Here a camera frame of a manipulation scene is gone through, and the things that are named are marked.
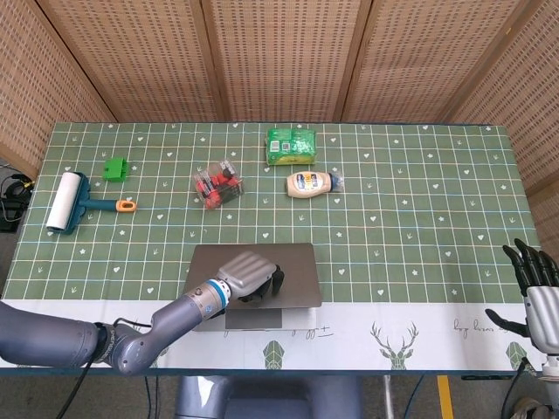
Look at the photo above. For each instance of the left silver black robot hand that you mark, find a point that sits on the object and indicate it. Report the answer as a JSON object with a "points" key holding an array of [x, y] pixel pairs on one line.
{"points": [[246, 272]]}

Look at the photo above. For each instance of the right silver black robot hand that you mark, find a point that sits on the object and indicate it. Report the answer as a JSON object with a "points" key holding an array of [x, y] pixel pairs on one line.
{"points": [[541, 305]]}

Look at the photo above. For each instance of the silver laptop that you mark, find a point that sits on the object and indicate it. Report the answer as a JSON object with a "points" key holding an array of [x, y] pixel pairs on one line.
{"points": [[299, 270]]}

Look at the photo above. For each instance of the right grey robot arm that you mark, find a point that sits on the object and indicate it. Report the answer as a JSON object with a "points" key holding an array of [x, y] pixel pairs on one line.
{"points": [[552, 362]]}

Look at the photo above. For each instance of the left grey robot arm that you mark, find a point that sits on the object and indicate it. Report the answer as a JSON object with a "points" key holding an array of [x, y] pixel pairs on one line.
{"points": [[144, 336]]}

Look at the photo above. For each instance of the clear box of red items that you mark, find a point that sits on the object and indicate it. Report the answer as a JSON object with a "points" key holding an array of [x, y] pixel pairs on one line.
{"points": [[218, 185]]}

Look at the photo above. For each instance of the grey shoe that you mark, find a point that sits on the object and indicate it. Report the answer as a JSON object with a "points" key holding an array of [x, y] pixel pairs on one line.
{"points": [[530, 410]]}

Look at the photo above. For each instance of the mayonnaise squeeze bottle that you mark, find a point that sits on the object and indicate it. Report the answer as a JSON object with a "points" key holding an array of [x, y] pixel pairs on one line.
{"points": [[305, 184]]}

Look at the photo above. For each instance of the grey robot torso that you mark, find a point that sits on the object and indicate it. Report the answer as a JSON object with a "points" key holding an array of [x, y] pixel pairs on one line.
{"points": [[271, 399]]}

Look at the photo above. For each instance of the green wrapped package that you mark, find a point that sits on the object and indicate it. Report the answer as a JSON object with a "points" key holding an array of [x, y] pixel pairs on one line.
{"points": [[290, 146]]}

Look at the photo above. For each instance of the green checked tablecloth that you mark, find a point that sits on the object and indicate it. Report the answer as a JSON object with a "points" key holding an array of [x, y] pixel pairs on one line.
{"points": [[393, 244]]}

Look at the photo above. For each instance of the green plastic block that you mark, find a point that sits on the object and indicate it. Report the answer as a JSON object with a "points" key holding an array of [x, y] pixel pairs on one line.
{"points": [[114, 170]]}

